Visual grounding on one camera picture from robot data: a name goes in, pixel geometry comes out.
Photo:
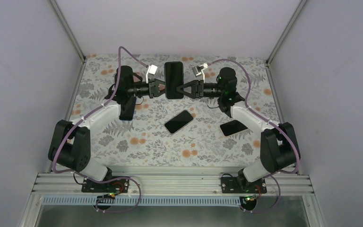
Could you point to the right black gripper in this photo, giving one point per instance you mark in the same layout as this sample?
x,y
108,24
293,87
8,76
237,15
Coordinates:
x,y
197,91

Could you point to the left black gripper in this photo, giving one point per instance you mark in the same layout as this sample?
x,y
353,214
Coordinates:
x,y
153,88

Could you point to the blue phone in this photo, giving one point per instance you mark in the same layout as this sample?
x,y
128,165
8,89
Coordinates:
x,y
127,109

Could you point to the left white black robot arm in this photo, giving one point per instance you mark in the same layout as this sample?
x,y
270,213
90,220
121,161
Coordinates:
x,y
71,141

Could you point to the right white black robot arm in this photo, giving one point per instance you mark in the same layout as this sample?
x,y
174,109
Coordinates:
x,y
278,143

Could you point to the phone in beige case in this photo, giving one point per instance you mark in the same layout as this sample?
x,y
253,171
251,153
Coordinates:
x,y
232,127

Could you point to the floral patterned table mat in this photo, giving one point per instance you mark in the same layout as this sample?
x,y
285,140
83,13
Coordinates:
x,y
144,141

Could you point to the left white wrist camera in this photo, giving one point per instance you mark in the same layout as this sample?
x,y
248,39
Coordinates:
x,y
151,70

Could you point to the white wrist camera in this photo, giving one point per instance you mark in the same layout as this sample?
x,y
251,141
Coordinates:
x,y
151,70
198,71

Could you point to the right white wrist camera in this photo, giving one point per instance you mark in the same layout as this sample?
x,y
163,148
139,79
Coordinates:
x,y
198,71

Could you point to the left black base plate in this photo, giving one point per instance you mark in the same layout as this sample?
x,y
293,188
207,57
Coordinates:
x,y
118,186

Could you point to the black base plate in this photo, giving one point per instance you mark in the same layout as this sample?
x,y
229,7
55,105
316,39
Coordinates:
x,y
236,185
118,186

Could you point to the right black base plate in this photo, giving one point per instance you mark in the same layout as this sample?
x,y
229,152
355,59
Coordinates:
x,y
236,185

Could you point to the aluminium rail frame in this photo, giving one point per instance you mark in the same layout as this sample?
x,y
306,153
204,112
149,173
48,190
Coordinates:
x,y
167,186

